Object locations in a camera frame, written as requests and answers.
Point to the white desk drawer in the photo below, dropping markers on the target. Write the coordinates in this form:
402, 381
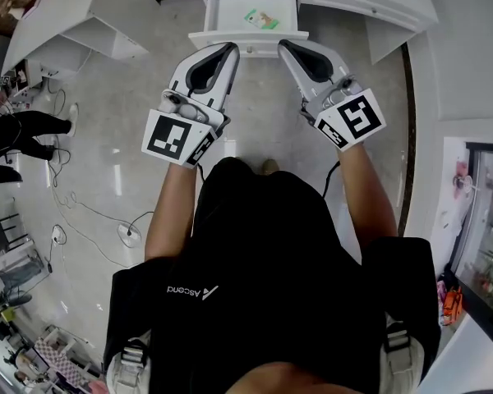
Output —
230, 23

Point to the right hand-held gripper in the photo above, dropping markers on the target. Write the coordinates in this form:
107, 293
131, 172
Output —
353, 117

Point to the orange bag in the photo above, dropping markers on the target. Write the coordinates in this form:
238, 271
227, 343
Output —
453, 305

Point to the glass display cabinet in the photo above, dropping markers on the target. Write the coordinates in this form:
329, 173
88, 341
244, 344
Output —
485, 228

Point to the black chair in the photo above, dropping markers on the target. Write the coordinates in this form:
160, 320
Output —
4, 232

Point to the person's brown shoe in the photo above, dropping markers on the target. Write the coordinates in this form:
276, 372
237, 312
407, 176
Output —
270, 166

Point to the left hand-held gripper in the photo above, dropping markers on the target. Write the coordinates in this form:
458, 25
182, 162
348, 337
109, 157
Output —
166, 134

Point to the white open shelf cabinet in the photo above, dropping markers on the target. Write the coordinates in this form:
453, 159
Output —
78, 27

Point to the checkered cloth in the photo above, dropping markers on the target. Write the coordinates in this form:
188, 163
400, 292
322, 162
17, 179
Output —
61, 361

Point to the person's left forearm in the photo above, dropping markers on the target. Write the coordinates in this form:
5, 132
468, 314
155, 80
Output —
170, 216

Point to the person's black shirt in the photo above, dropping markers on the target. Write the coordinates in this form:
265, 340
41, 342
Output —
271, 269

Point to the small green item packet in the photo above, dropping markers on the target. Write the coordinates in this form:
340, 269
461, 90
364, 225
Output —
261, 19

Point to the white power strip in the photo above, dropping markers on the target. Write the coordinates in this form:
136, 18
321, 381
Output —
128, 235
58, 235

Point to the person's right forearm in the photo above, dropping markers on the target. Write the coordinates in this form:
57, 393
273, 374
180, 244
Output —
367, 203

